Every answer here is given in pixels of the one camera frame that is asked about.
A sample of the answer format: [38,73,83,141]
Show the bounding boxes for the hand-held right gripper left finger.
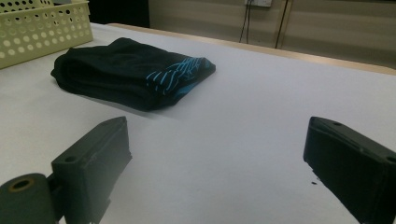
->
[50,116,134,224]

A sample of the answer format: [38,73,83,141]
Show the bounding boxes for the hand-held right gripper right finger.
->
[303,116,396,224]

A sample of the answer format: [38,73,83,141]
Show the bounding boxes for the black shorts with blue stripes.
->
[50,36,217,112]

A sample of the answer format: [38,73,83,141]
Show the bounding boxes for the pale yellow perforated plastic basket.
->
[0,0,94,70]

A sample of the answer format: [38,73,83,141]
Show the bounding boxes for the white table mat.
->
[0,22,396,224]

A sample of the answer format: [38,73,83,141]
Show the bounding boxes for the black wall cable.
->
[246,0,252,45]
[238,0,248,44]

